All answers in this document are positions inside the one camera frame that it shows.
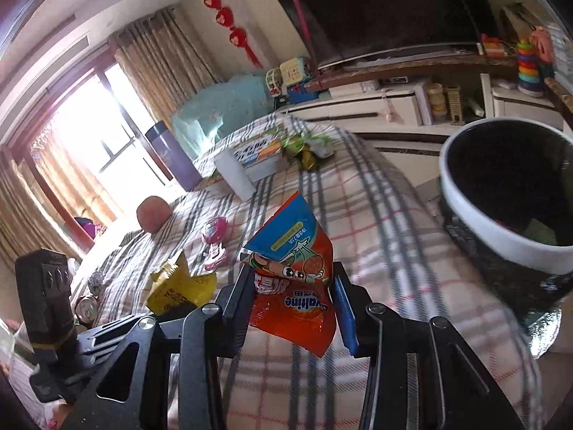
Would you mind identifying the yellow snack wrapper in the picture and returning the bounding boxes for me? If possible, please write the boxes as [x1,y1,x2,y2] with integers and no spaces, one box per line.
[146,250,217,315]

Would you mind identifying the orange Ovaltine snack bag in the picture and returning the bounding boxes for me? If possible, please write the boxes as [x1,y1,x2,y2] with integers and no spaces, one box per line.
[240,193,336,357]

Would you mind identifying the pink candy wrapper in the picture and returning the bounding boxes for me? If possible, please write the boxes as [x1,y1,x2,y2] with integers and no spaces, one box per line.
[201,215,228,272]

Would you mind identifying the white foam block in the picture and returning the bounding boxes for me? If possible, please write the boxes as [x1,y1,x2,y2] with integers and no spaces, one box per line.
[214,149,256,202]

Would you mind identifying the black white trash bin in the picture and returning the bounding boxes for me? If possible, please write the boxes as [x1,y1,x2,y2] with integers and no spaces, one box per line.
[438,116,573,319]

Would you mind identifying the crushed red soda can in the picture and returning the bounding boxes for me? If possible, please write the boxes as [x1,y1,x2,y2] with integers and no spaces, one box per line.
[74,295,98,326]

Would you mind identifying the plaid checkered blanket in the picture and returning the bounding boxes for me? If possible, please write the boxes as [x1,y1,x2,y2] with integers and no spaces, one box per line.
[72,114,544,429]

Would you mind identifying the red peach fruit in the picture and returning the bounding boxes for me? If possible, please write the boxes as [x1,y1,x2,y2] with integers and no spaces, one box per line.
[136,196,172,234]

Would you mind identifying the children's picture book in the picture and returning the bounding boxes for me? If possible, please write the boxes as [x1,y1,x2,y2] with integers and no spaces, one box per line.
[196,131,297,183]

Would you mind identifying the green snack wrapper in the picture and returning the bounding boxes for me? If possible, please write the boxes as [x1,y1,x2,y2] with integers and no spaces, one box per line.
[281,132,334,171]

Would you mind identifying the purple thermos bottle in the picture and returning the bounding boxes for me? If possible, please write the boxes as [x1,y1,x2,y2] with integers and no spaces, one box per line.
[146,121,202,192]

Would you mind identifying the teal floral covered furniture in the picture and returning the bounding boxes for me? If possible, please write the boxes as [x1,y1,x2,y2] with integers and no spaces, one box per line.
[171,74,274,160]

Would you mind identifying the white tv cabinet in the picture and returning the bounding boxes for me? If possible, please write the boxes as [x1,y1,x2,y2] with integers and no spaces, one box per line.
[281,74,568,186]

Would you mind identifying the yellow toy telephone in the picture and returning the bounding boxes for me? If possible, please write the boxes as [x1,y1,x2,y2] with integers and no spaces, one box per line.
[279,56,313,86]

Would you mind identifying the beige window curtain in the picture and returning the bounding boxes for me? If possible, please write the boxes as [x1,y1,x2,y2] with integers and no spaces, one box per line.
[108,5,223,124]

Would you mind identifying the left red heart garland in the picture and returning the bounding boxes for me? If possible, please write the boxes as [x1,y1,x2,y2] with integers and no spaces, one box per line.
[203,0,263,69]

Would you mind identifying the large black television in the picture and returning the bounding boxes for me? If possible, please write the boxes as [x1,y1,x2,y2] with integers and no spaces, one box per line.
[278,0,498,70]

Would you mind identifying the rainbow stacking ring toy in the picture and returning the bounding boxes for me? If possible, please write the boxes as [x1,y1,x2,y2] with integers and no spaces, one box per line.
[517,39,544,98]

